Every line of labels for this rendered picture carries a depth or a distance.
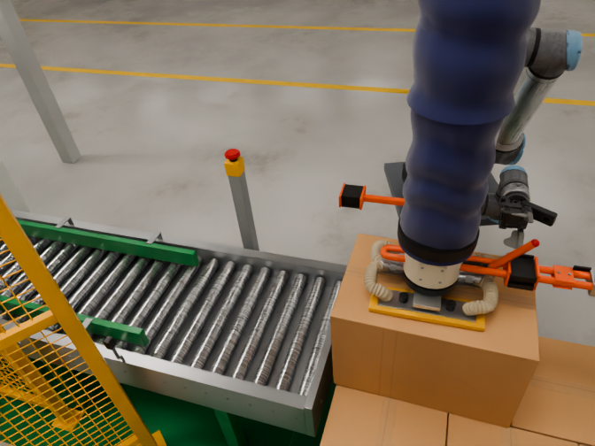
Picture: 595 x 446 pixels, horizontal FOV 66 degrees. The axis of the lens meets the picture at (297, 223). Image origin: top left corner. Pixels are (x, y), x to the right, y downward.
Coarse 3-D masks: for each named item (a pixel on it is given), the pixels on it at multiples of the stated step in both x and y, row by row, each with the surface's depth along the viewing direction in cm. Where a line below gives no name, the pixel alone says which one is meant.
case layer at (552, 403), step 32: (544, 352) 172; (576, 352) 171; (544, 384) 163; (576, 384) 162; (352, 416) 160; (384, 416) 159; (416, 416) 158; (448, 416) 159; (544, 416) 154; (576, 416) 154
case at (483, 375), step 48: (384, 240) 168; (336, 336) 150; (384, 336) 142; (432, 336) 135; (480, 336) 134; (528, 336) 132; (384, 384) 159; (432, 384) 150; (480, 384) 142; (528, 384) 134
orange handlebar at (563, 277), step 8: (368, 200) 165; (376, 200) 164; (384, 200) 163; (392, 200) 162; (400, 200) 162; (384, 248) 144; (392, 248) 144; (400, 248) 144; (384, 256) 142; (392, 256) 142; (400, 256) 141; (472, 256) 139; (464, 264) 137; (488, 264) 137; (472, 272) 136; (480, 272) 135; (488, 272) 134; (496, 272) 134; (504, 272) 133; (544, 272) 133; (552, 272) 133; (560, 272) 131; (568, 272) 131; (576, 272) 131; (584, 272) 131; (544, 280) 130; (552, 280) 130; (560, 280) 129; (568, 280) 129; (568, 288) 130; (584, 288) 128
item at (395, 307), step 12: (396, 288) 147; (372, 300) 144; (396, 300) 143; (408, 300) 142; (444, 300) 141; (456, 300) 142; (468, 300) 142; (384, 312) 141; (396, 312) 140; (408, 312) 140; (420, 312) 139; (432, 312) 138; (444, 312) 138; (456, 312) 138; (444, 324) 137; (456, 324) 136; (468, 324) 135; (480, 324) 135
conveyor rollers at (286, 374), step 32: (0, 256) 242; (64, 256) 237; (96, 256) 234; (128, 256) 231; (0, 288) 224; (64, 288) 217; (128, 288) 219; (160, 288) 213; (192, 288) 211; (256, 288) 207; (320, 288) 205; (160, 320) 199; (224, 320) 197; (288, 320) 194; (160, 352) 186; (224, 352) 183; (288, 352) 182; (320, 352) 180; (288, 384) 172
